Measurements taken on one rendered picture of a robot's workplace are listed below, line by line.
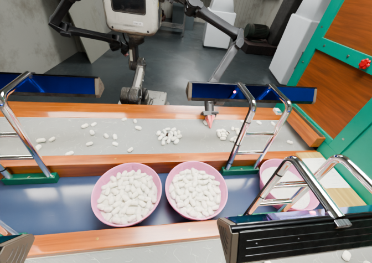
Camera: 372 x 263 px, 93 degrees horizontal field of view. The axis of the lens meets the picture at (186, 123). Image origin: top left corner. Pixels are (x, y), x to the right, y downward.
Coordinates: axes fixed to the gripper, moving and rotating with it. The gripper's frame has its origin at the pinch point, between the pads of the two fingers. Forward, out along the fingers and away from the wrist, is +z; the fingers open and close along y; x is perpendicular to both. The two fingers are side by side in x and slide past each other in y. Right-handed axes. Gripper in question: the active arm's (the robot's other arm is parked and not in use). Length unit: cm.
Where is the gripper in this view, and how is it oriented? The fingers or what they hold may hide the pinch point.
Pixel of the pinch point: (210, 127)
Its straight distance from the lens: 108.9
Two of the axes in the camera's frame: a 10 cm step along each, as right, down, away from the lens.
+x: -1.6, 1.8, 9.7
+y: 9.9, 0.0, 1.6
